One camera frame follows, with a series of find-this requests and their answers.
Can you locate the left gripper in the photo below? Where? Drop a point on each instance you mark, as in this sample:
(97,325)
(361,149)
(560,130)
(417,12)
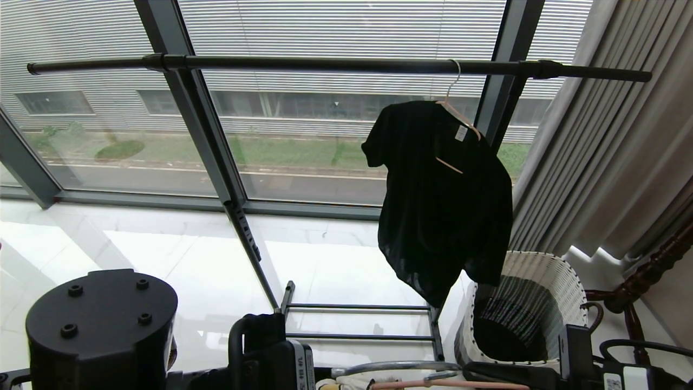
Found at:
(287,368)

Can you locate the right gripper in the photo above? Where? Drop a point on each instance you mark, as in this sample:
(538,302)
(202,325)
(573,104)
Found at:
(576,352)

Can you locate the cream printed garment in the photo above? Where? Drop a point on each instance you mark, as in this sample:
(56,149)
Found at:
(346,384)

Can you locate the pink clothes hanger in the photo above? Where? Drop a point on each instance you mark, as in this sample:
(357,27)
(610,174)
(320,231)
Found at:
(390,367)
(449,166)

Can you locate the black garment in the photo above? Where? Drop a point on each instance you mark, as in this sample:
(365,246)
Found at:
(444,227)

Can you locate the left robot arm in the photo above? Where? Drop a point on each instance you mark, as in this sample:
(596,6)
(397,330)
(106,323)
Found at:
(103,325)

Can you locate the white laundry basket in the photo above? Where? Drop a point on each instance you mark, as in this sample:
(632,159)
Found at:
(552,281)

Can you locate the black clothes rack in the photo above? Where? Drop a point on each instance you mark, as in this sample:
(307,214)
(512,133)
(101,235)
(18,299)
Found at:
(325,64)

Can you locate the dark brown wooden stand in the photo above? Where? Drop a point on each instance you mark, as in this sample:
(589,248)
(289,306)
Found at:
(649,271)

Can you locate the beige curtain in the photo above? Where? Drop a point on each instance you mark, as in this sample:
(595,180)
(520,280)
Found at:
(606,151)

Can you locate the window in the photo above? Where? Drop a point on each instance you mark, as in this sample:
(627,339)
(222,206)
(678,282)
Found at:
(325,32)

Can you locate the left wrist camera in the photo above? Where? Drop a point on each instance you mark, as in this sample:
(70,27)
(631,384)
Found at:
(265,327)

